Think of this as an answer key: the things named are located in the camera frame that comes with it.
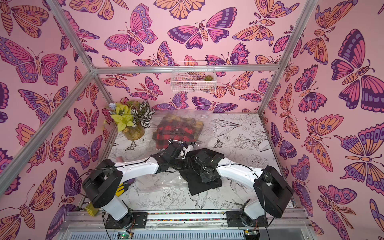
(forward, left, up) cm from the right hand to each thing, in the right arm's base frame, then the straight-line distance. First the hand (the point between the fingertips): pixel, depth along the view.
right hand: (206, 176), depth 85 cm
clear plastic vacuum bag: (-3, +20, -2) cm, 20 cm away
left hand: (+4, +6, +5) cm, 8 cm away
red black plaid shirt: (+29, +21, +6) cm, 37 cm away
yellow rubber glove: (-19, +59, -2) cm, 61 cm away
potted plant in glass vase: (+25, +44, +22) cm, 55 cm away
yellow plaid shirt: (+40, +4, 0) cm, 40 cm away
